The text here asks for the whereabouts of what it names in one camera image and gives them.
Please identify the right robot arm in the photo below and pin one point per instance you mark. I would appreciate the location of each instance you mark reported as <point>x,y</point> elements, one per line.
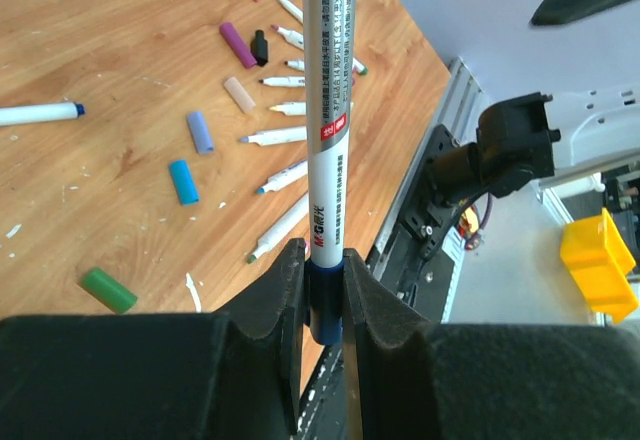
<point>537,136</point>

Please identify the pink cap marker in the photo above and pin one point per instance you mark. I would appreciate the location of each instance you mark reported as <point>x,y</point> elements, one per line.
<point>292,37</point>

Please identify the navy cap marker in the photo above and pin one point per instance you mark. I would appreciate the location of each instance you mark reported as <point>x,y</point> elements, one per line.
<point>328,38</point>

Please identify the small salmon pen cap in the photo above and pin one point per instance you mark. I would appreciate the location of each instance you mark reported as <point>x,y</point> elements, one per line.
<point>239,94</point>

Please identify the bright blue pen cap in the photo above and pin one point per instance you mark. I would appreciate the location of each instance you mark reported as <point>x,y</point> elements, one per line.
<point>183,182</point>

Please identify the black pen cap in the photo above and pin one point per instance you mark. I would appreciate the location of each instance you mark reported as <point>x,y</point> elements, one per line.
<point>259,48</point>

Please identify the purple pen cap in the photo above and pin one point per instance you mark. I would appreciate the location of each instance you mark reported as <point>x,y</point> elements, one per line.
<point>237,45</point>

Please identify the dark blue cap marker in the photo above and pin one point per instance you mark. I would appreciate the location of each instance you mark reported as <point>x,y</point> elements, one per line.
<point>20,115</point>

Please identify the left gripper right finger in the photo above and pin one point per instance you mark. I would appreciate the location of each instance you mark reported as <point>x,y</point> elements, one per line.
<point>409,378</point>

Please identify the black cap marker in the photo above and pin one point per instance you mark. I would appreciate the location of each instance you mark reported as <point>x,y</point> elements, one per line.
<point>297,65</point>

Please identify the yellow plastic bin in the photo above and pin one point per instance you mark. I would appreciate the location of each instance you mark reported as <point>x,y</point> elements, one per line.
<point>598,260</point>

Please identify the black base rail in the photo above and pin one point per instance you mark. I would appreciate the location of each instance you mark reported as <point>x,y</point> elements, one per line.
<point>418,256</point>

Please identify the lavender pen cap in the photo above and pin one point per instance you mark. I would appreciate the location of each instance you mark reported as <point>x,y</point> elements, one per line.
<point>200,134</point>

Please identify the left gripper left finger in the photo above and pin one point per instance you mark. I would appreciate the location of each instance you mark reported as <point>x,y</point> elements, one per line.
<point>231,374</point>

